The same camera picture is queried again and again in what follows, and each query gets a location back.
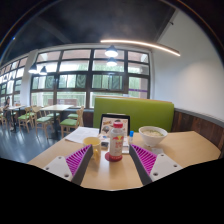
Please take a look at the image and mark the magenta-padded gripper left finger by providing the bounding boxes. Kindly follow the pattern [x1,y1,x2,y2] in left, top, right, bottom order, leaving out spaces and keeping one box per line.
[42,144,94,186]

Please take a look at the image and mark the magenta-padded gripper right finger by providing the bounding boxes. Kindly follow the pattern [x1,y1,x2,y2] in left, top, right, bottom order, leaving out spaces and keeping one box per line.
[128,143,184,186]

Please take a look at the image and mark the red-capped clear drink bottle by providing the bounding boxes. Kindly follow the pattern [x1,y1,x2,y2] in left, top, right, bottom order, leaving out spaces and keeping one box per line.
[108,121,125,162]

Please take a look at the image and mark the small printed paper card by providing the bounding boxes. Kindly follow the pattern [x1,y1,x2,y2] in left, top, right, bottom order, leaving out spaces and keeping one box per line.
[150,146,167,155]

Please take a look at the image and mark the white bowl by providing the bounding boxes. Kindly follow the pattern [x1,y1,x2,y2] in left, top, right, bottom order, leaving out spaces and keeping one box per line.
[138,125,169,148]

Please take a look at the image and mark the white paper sheets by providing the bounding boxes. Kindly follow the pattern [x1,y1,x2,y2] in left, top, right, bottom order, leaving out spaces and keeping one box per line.
[64,126,101,145]

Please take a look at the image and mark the yellow mug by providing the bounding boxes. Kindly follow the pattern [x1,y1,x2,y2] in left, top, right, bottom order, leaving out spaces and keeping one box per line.
[83,136,102,163]

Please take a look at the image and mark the small white flat device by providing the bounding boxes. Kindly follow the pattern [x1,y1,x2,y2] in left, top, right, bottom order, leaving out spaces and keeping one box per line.
[121,136,131,155]

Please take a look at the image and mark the wooden chairs with green seats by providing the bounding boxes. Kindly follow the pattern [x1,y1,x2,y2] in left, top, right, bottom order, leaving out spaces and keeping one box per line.
[0,105,85,139]

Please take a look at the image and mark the flat round red coaster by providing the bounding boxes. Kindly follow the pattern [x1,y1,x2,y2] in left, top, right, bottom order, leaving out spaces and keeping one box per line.
[104,151,124,163]

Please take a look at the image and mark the green upholstered booth backrest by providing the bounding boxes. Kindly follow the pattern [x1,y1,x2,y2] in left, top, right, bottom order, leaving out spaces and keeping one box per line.
[92,96,175,133]

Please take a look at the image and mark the large wooden dining table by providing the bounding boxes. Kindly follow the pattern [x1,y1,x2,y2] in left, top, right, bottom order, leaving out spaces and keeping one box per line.
[39,104,75,140]

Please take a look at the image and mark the small wooden dining table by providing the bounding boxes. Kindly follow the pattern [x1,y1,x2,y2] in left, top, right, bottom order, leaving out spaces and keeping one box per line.
[8,105,28,131]

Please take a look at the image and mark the person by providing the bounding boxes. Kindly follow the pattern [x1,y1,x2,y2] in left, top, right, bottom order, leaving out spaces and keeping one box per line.
[2,96,14,131]

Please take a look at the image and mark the long linear ceiling light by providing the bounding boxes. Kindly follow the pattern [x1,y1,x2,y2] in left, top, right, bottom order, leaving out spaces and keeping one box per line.
[100,39,181,57]

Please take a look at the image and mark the black pendant ceiling lamps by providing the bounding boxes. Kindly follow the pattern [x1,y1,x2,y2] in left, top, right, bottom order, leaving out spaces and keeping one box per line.
[28,44,119,76]

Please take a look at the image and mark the dark-framed grid window wall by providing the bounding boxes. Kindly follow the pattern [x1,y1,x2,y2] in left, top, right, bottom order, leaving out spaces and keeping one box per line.
[0,48,151,109]

